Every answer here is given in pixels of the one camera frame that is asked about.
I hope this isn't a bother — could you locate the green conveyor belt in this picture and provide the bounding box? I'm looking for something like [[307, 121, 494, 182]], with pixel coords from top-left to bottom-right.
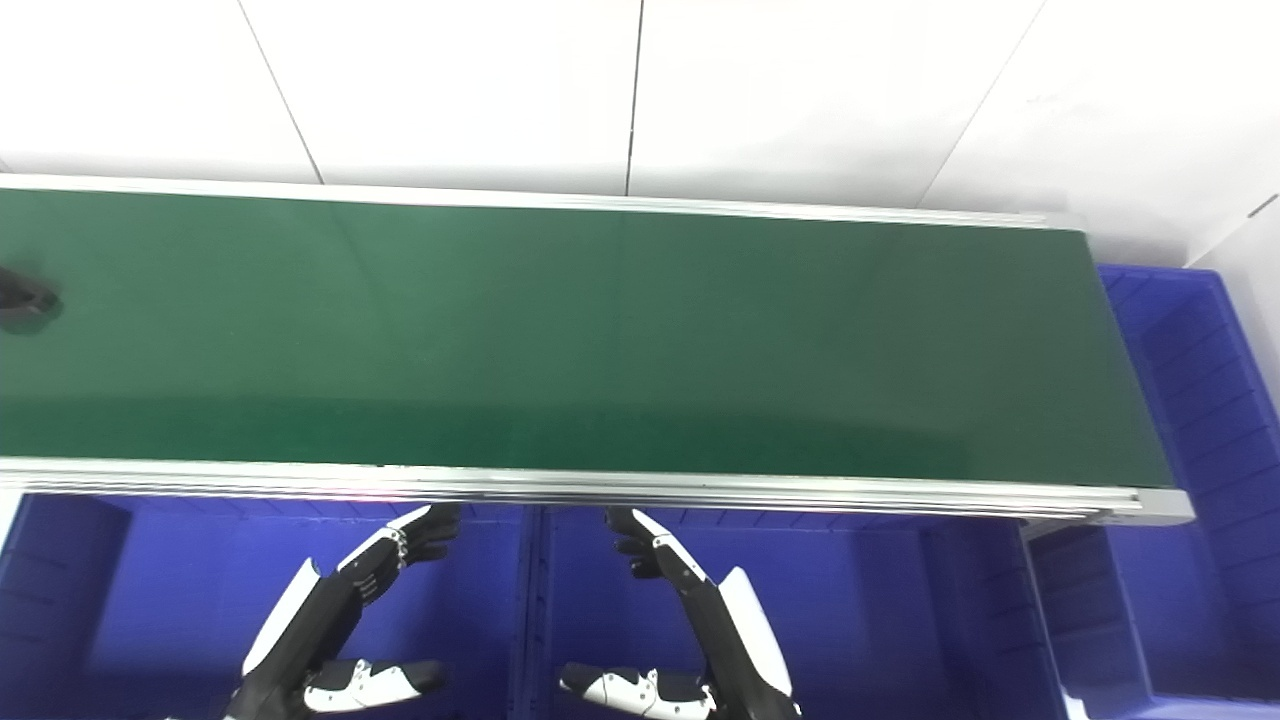
[[0, 173, 1196, 528], [0, 188, 1173, 491]]

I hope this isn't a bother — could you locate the black flanged metal part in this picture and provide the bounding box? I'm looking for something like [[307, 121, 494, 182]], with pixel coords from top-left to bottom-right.
[[0, 265, 64, 337]]

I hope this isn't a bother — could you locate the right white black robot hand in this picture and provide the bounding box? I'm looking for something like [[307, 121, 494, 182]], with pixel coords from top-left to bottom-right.
[[558, 506, 803, 720]]

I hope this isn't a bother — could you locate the blue plastic bin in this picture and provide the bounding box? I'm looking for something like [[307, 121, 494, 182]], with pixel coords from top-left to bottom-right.
[[525, 503, 1063, 720], [1020, 264, 1280, 720], [0, 493, 531, 720]]

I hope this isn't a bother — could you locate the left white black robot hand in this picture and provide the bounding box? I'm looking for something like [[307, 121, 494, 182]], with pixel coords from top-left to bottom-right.
[[222, 503, 463, 720]]

